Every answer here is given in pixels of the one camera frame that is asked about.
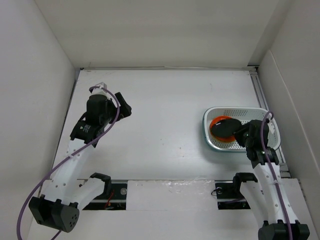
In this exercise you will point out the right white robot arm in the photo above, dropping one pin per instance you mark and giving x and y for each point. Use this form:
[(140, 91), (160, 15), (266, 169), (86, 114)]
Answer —
[(263, 188)]

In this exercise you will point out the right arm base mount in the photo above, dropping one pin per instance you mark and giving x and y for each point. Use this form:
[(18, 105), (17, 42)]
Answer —
[(227, 192)]

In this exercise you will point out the aluminium rail right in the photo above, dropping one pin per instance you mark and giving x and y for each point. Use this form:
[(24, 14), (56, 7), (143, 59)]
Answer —
[(253, 72)]

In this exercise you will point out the white perforated plastic bin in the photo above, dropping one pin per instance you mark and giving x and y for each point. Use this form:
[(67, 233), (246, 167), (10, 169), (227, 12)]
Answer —
[(243, 114)]

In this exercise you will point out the black plate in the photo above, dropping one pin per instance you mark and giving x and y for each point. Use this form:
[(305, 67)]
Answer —
[(225, 128)]

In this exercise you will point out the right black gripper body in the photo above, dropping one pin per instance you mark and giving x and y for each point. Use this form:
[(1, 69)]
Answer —
[(249, 142)]

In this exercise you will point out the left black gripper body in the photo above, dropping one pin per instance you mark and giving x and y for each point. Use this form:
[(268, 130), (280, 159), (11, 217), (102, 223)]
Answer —
[(112, 114)]

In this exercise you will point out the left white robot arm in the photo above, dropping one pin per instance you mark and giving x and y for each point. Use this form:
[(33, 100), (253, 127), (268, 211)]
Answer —
[(60, 203)]

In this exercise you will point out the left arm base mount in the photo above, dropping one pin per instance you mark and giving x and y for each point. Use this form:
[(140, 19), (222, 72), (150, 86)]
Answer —
[(113, 197)]

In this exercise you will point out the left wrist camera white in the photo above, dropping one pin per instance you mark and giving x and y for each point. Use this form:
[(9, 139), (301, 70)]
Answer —
[(98, 89)]

